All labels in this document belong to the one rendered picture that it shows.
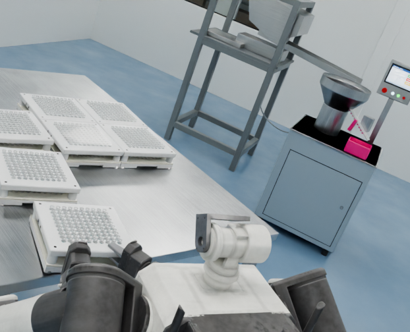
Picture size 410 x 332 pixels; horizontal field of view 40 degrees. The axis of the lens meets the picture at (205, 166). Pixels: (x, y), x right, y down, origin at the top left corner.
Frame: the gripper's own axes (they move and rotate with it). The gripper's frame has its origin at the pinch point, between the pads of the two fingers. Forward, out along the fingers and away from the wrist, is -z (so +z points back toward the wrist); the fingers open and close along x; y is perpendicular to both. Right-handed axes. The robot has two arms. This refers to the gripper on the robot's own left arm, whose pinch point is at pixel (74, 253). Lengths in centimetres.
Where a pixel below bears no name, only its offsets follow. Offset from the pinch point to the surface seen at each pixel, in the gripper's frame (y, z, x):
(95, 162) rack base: 14, -65, 4
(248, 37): 169, -311, -17
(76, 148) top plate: 6, -64, -1
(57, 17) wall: 42, -543, 59
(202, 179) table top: 61, -71, 6
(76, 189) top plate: 3.5, -34.2, -0.4
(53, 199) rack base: -2.8, -33.5, 3.9
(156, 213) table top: 33, -39, 6
